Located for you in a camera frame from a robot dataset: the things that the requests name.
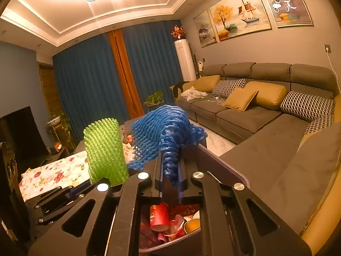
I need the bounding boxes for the middle sailboat painting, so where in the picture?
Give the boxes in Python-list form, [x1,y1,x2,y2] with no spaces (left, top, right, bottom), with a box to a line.
[209,0,272,42]

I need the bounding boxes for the patterned cushion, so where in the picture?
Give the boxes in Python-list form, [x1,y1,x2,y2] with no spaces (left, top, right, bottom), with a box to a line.
[280,91,335,122]
[212,78,247,98]

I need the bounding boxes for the yellow cushion large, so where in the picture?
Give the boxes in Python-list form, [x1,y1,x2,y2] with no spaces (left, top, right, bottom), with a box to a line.
[244,81,288,110]

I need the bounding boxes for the patterned cushion near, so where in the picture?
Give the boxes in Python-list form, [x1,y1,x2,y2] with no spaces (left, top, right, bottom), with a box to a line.
[280,91,335,122]

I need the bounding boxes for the yellow square cushion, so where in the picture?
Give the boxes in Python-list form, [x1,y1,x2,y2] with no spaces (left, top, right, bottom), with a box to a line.
[222,87,258,112]

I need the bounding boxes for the dark plastic trash bin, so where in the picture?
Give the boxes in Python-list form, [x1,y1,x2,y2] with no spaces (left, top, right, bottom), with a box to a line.
[139,145,250,255]

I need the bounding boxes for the flower ornament on conditioner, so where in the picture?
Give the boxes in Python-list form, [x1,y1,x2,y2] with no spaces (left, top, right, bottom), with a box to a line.
[171,25,186,40]

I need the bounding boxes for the yellow cushion far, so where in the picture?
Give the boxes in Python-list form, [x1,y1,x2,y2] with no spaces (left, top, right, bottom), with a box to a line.
[172,75,220,93]

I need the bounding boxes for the plant on wooden stand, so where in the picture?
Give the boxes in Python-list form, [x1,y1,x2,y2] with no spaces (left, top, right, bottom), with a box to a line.
[47,111,76,154]

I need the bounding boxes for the patterned cushion far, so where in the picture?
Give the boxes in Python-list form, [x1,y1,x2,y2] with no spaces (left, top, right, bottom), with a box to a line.
[212,78,247,98]

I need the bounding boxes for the white cloth on sofa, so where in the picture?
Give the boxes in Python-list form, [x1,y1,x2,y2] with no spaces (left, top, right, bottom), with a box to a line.
[180,86,208,102]

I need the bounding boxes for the grey sectional sofa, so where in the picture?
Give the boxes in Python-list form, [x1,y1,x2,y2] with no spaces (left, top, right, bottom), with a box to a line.
[176,62,340,255]

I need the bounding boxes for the white standing air conditioner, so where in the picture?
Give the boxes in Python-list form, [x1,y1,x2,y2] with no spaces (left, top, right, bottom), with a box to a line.
[174,39,197,81]

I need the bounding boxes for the left landscape painting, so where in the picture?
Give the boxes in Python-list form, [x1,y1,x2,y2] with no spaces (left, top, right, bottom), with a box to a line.
[193,10,217,47]

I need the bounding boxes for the black television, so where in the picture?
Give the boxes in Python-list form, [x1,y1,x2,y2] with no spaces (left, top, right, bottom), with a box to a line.
[1,106,49,174]

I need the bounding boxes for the white charging cable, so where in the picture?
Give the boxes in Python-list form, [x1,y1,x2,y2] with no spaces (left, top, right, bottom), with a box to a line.
[325,47,341,96]

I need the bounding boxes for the floral tablecloth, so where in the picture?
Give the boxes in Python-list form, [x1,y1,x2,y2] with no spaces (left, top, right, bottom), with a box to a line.
[19,141,90,201]

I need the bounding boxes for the green foam fruit net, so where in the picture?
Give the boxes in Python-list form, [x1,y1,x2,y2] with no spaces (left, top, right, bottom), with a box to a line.
[83,118,129,186]

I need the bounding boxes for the crumpled red wrapper trash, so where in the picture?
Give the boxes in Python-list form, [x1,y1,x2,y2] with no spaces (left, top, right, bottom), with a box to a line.
[139,204,200,249]

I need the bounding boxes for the right calligraphy painting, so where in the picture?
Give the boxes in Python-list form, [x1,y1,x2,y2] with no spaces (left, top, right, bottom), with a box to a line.
[267,0,313,28]

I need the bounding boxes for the blue curtain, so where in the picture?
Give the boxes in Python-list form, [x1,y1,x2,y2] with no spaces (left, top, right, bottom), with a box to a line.
[53,20,183,141]

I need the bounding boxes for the blue foam fruit net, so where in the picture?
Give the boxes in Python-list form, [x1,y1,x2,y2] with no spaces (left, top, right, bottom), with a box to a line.
[127,105,208,186]

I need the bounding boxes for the potted green plant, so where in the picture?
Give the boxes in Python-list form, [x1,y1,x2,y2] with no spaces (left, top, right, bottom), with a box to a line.
[143,91,164,112]

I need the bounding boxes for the orange curtain strip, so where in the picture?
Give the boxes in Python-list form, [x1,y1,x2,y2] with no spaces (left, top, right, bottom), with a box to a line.
[108,29,144,118]

